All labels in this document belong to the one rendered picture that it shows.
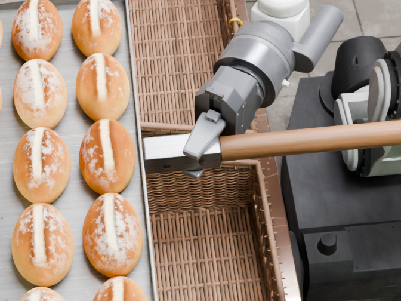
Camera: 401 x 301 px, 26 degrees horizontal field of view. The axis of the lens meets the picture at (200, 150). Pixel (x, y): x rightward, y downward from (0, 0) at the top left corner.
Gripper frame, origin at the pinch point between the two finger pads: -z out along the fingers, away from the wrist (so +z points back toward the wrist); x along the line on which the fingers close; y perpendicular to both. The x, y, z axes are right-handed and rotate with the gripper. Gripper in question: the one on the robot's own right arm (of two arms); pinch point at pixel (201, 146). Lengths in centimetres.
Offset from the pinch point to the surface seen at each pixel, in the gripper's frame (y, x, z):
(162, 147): -3.4, 1.7, -3.4
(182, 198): -16, -56, 22
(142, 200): -3.0, -1.4, -9.1
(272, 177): -4, -61, 38
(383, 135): 18.4, 1.0, 11.1
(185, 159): -0.5, 0.9, -3.1
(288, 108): -23, -120, 99
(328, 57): -21, -120, 122
